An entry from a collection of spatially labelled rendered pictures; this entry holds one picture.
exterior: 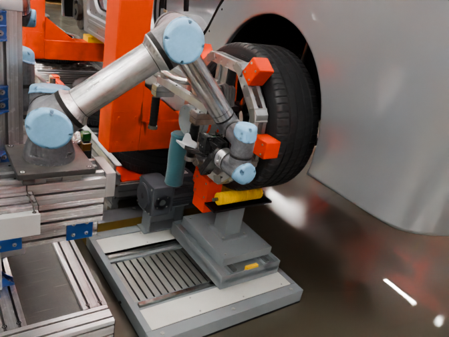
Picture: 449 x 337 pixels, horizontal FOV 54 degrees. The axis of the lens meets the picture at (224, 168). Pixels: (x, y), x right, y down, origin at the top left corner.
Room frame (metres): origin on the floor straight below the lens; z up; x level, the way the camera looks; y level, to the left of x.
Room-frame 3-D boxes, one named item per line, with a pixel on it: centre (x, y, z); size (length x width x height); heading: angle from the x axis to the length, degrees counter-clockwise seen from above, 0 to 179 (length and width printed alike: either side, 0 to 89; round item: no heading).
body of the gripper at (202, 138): (1.46, 0.05, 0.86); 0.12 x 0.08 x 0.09; 38
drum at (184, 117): (1.81, 0.12, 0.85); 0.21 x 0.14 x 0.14; 128
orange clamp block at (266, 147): (1.61, -0.14, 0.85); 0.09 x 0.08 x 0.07; 38
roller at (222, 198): (1.82, -0.09, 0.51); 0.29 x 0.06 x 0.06; 128
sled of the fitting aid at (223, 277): (1.96, -0.07, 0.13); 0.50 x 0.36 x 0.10; 38
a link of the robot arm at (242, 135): (1.35, -0.04, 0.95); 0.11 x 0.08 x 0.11; 24
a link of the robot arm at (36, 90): (1.22, 0.54, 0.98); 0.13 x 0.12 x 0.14; 24
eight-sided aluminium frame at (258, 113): (1.85, 0.06, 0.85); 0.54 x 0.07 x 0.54; 38
